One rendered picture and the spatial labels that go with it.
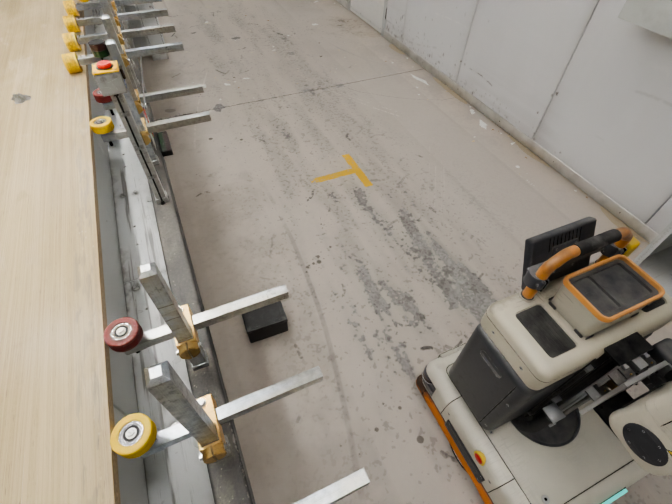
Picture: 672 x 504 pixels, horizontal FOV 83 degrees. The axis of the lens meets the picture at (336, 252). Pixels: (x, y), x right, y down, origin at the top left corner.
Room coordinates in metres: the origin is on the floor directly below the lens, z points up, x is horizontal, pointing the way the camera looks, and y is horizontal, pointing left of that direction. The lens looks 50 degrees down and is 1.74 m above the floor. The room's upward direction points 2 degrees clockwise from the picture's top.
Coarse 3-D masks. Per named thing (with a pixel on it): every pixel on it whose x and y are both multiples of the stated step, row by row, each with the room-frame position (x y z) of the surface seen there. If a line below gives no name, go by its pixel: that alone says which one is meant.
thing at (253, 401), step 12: (312, 372) 0.38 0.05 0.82; (276, 384) 0.35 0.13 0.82; (288, 384) 0.35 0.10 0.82; (300, 384) 0.35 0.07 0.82; (312, 384) 0.36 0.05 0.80; (252, 396) 0.31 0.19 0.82; (264, 396) 0.32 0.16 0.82; (276, 396) 0.32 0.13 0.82; (216, 408) 0.28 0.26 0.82; (228, 408) 0.28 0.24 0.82; (240, 408) 0.29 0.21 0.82; (252, 408) 0.29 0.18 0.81; (228, 420) 0.27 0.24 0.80; (168, 432) 0.23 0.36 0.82; (180, 432) 0.23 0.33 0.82; (156, 444) 0.20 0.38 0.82; (168, 444) 0.21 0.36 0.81; (144, 456) 0.18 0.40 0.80
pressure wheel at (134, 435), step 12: (120, 420) 0.23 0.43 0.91; (132, 420) 0.23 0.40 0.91; (144, 420) 0.23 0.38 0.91; (120, 432) 0.20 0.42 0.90; (132, 432) 0.20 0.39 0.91; (144, 432) 0.20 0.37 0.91; (156, 432) 0.21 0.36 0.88; (120, 444) 0.18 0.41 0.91; (132, 444) 0.18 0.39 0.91; (144, 444) 0.18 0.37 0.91; (132, 456) 0.16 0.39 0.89
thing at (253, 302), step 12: (276, 288) 0.61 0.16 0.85; (240, 300) 0.56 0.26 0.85; (252, 300) 0.56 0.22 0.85; (264, 300) 0.57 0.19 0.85; (276, 300) 0.58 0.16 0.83; (204, 312) 0.52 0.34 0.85; (216, 312) 0.52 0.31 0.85; (228, 312) 0.52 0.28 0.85; (240, 312) 0.53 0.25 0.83; (204, 324) 0.49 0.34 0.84; (144, 336) 0.44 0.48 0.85; (156, 336) 0.44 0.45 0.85; (168, 336) 0.45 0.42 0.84; (144, 348) 0.42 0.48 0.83
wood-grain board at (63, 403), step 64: (0, 0) 2.63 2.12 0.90; (64, 0) 2.67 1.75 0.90; (0, 64) 1.79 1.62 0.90; (0, 128) 1.26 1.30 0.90; (64, 128) 1.28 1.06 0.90; (0, 192) 0.90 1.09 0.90; (64, 192) 0.91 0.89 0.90; (0, 256) 0.64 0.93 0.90; (64, 256) 0.65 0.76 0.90; (0, 320) 0.45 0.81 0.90; (64, 320) 0.45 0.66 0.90; (0, 384) 0.29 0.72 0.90; (64, 384) 0.30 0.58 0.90; (0, 448) 0.17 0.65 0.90; (64, 448) 0.17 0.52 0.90
